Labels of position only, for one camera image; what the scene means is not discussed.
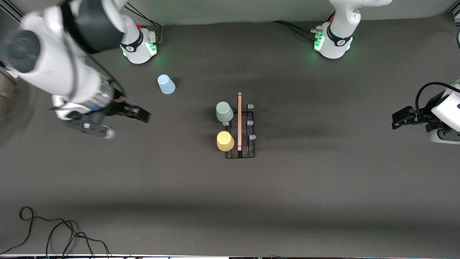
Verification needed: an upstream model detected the pale green plastic cup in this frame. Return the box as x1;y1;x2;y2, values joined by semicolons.
216;101;234;123

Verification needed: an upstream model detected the yellow plastic cup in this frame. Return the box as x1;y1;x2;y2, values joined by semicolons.
216;131;235;152

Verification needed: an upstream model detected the black wire cup holder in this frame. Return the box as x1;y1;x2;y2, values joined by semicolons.
222;92;256;159

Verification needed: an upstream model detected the light blue plastic cup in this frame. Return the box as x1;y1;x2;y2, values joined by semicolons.
157;74;176;95

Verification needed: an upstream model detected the brown cardboard box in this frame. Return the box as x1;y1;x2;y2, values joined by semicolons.
0;68;18;119

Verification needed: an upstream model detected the dark grey table cloth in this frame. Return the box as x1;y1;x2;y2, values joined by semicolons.
0;14;460;256

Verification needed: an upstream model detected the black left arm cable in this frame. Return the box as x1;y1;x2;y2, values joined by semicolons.
415;82;460;124

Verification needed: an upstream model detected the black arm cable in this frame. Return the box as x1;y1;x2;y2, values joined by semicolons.
61;2;127;99
415;82;460;124

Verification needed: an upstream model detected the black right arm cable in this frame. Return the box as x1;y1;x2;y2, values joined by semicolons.
61;2;127;99

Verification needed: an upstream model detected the thin black floor cable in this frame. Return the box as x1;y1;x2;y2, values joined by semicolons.
46;220;111;259
0;206;78;255

